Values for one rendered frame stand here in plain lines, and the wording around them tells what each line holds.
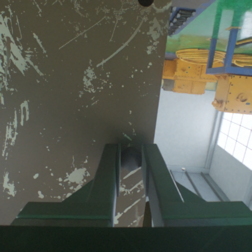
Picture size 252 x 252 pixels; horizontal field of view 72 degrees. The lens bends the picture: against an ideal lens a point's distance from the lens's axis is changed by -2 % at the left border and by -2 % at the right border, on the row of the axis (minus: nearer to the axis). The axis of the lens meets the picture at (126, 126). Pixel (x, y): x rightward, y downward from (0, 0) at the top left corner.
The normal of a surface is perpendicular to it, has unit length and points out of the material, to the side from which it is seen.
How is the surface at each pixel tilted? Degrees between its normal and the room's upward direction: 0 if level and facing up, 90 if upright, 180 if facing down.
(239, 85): 90
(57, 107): 90
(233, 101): 90
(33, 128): 90
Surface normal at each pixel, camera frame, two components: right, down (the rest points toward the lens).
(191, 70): -0.05, 0.25
